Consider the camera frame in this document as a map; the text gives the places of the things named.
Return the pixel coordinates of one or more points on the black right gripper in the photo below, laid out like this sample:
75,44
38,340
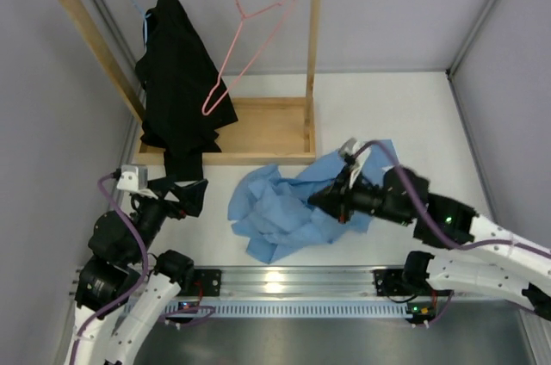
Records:
337,199

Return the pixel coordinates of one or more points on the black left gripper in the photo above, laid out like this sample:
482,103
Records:
190,196

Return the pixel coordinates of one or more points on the light blue shirt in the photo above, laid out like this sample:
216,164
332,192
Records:
271,210

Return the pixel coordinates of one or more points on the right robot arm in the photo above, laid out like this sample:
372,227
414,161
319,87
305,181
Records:
467,252

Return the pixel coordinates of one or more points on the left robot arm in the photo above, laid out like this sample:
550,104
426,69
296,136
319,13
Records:
121,291

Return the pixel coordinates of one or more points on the black shirt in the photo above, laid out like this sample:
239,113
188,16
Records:
177,73

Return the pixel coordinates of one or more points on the wooden clothes rack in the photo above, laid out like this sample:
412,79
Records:
269,129

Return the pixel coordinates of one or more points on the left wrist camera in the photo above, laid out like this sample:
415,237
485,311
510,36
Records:
132,178

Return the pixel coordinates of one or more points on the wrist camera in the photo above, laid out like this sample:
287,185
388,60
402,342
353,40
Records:
132,178
354,153

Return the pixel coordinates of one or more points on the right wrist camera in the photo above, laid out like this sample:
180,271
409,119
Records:
354,153

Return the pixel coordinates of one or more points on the aluminium mounting rail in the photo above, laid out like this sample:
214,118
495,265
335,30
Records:
282,282

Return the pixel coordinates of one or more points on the perforated cable duct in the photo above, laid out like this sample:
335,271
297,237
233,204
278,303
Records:
226,309

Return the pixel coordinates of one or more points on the blue wire hanger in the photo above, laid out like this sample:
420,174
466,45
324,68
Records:
144,21

